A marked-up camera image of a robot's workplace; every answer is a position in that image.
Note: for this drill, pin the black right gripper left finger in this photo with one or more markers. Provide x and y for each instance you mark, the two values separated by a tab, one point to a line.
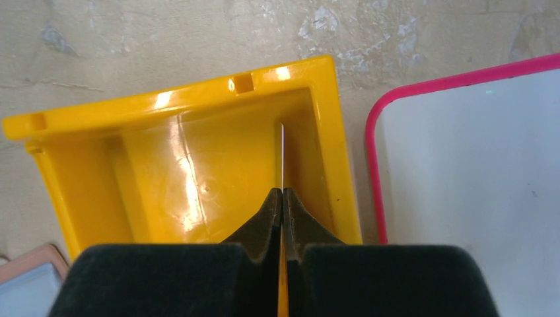
236	277

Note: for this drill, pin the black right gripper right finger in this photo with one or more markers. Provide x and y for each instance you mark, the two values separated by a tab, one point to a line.
327	277

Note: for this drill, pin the pink leather card holder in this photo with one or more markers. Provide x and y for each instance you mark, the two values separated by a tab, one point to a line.
31	282

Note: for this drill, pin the yellow left bin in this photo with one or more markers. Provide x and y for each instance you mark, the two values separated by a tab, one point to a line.
193	163

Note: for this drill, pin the pink framed whiteboard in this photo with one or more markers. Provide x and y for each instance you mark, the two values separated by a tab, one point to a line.
472	160

